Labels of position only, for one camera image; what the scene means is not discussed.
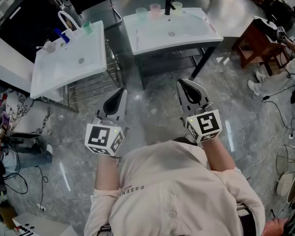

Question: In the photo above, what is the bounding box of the red-brown wooden stool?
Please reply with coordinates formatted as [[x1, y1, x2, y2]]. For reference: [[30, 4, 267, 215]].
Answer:
[[231, 18, 291, 76]]

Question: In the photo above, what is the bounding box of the white curved faucet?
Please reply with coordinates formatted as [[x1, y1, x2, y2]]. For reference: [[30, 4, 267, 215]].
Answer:
[[57, 10, 82, 38]]

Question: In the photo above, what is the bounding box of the white counter block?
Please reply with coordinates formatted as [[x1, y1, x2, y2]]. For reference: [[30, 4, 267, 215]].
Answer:
[[0, 29, 35, 93]]

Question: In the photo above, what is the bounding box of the white flat box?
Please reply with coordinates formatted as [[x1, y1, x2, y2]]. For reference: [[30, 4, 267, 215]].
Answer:
[[12, 212, 78, 236]]

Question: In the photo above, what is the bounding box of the green angular cup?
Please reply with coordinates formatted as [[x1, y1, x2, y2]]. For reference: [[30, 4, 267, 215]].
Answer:
[[82, 21, 94, 35]]

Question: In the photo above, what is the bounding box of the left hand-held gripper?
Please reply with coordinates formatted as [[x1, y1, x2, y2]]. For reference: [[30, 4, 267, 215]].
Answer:
[[85, 88, 129, 157]]

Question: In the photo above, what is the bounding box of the teal toothbrush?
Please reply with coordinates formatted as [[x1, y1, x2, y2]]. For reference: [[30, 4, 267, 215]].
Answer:
[[182, 10, 207, 21]]

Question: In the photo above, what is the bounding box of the black floor cable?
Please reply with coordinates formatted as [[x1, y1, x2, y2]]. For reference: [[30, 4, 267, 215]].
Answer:
[[261, 79, 295, 133]]

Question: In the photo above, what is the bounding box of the white sink with black faucet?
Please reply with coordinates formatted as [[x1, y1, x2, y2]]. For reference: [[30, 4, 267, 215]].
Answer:
[[122, 7, 224, 56]]

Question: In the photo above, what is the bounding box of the black cabinet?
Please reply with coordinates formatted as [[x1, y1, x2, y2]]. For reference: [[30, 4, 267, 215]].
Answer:
[[0, 0, 72, 64]]

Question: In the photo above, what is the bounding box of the white floor cable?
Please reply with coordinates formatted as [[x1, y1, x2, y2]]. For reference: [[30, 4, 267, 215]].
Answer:
[[240, 133, 293, 173]]

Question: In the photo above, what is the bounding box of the marble panel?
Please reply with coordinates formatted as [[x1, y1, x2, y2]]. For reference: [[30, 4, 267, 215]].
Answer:
[[4, 89, 53, 135]]

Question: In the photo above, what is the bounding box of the black sink stand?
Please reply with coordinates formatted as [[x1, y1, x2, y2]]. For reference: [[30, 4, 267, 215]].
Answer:
[[134, 41, 217, 91]]

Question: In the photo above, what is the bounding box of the person's right forearm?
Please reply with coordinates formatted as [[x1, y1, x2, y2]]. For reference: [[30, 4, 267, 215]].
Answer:
[[201, 136, 237, 172]]

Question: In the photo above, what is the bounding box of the pink translucent cup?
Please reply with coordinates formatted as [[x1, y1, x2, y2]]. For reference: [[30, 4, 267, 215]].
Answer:
[[149, 3, 162, 20]]

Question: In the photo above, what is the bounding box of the person's left forearm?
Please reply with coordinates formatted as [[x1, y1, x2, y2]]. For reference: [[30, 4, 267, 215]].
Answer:
[[94, 153, 122, 192]]

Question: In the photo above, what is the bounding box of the chrome slatted rack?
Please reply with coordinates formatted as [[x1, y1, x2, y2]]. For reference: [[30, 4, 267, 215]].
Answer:
[[60, 39, 125, 114]]

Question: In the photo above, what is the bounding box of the blue bottle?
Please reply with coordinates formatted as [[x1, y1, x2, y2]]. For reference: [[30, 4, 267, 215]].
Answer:
[[54, 28, 71, 44]]

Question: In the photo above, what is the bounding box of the person's cream shirt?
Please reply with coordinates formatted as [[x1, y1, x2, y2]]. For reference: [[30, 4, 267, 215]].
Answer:
[[83, 140, 266, 236]]

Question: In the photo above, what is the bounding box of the teal translucent cup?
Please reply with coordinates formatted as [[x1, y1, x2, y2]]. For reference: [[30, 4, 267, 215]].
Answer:
[[135, 7, 148, 23]]

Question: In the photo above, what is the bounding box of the black faucet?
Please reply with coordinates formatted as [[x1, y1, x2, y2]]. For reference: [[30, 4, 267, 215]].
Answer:
[[164, 0, 177, 16]]

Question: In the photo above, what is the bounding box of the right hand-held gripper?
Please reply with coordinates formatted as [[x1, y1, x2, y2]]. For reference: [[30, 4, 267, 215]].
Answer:
[[177, 79, 223, 144]]

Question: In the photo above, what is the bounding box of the yellow translucent cup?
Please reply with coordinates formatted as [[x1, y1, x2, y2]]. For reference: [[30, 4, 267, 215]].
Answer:
[[172, 1, 183, 17]]

